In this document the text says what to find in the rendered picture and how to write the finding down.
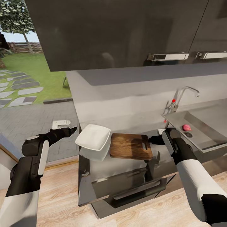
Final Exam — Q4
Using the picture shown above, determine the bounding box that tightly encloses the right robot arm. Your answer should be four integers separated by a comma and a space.
148, 129, 227, 227

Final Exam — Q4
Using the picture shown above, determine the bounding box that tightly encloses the bowl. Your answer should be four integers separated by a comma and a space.
75, 124, 111, 151

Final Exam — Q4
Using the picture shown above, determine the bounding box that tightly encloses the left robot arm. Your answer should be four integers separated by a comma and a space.
0, 120, 77, 227

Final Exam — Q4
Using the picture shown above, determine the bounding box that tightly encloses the cutting board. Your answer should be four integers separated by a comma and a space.
110, 133, 153, 159

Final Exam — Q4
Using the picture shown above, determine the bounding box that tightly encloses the vidalia onion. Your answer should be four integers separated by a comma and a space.
182, 125, 192, 131

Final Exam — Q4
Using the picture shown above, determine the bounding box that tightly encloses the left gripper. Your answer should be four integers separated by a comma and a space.
49, 127, 77, 142

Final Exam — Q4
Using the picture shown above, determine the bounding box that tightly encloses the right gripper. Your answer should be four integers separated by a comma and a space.
148, 136, 165, 145

